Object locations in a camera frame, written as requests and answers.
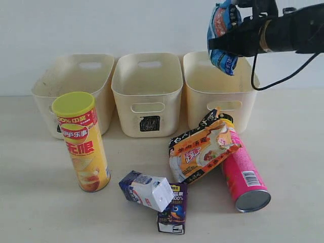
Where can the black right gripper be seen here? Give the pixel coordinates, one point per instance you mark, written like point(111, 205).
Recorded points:
point(246, 39)

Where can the blue noodle packet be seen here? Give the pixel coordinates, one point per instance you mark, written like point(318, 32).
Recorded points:
point(225, 16)

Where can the orange snack bag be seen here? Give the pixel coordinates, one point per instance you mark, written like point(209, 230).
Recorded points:
point(196, 152)

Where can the pink Lays chips can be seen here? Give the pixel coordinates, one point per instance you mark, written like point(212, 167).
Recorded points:
point(246, 186)

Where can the yellow Lays chips can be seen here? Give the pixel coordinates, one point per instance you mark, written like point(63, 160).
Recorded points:
point(77, 118)

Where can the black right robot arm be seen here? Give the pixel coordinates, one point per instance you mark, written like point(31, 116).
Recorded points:
point(298, 30)

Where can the right cream plastic bin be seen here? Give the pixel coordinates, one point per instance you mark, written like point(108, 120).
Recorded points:
point(207, 87)

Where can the cream plastic bin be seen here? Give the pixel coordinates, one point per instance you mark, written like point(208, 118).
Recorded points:
point(207, 87)
point(147, 89)
point(91, 73)

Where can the middle cream plastic bin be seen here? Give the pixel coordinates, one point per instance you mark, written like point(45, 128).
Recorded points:
point(147, 89)

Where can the left cream plastic bin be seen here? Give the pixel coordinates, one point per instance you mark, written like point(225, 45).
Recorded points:
point(91, 73)

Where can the white blue milk carton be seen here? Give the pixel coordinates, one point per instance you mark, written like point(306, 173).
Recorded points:
point(150, 191)

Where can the purple juice box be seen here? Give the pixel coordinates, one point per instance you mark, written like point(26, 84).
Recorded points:
point(173, 218)

